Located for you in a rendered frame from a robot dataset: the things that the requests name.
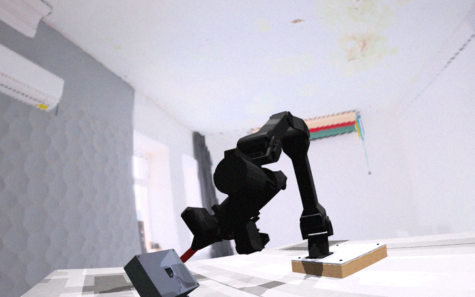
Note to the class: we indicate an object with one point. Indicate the dark red peg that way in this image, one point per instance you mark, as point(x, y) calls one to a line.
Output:
point(186, 256)

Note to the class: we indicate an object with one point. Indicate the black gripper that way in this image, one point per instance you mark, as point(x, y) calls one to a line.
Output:
point(208, 229)

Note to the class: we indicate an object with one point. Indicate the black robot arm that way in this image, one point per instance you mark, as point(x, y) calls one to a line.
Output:
point(241, 174)

